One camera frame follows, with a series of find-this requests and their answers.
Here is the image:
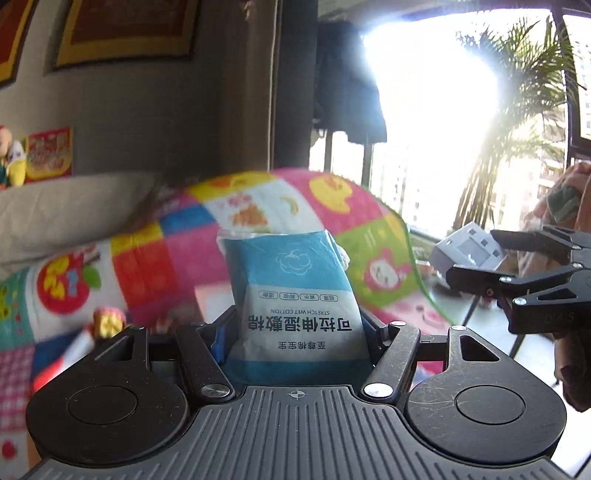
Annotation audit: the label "blue cotton pad packet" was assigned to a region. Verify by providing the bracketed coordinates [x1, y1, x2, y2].
[217, 228, 376, 386]

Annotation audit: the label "potted palm plant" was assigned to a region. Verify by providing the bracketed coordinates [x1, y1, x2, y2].
[455, 17, 583, 234]

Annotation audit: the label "white yellow banana plush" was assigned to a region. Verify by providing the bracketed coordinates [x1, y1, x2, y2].
[6, 140, 28, 188]

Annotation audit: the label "white grey small box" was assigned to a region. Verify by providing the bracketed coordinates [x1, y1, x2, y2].
[429, 222, 507, 292]

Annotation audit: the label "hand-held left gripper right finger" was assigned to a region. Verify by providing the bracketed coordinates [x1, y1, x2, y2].
[359, 313, 491, 401]

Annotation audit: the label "colourful cartoon play mat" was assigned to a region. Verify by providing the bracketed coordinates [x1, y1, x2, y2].
[0, 168, 455, 480]

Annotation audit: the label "big-headed doll green outfit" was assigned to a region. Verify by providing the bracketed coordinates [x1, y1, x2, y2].
[0, 124, 14, 188]

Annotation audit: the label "patterned cloth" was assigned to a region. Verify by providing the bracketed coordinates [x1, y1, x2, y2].
[526, 161, 591, 278]

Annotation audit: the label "dark cloth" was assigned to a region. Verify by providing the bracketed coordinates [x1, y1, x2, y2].
[553, 332, 591, 412]

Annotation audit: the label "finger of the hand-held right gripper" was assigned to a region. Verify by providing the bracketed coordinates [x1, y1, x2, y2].
[490, 224, 591, 267]
[445, 263, 591, 335]

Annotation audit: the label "black window frame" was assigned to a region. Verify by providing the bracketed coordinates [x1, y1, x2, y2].
[551, 11, 591, 160]

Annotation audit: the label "red picture box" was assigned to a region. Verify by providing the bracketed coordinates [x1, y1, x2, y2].
[25, 127, 74, 184]

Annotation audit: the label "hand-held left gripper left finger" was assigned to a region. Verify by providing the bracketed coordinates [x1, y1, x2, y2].
[95, 305, 238, 402]

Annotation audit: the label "framed red wall picture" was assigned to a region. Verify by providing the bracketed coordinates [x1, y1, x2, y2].
[0, 0, 41, 89]
[44, 0, 202, 75]

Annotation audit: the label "hanging dark clothes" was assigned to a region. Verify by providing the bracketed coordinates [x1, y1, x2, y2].
[318, 21, 389, 147]

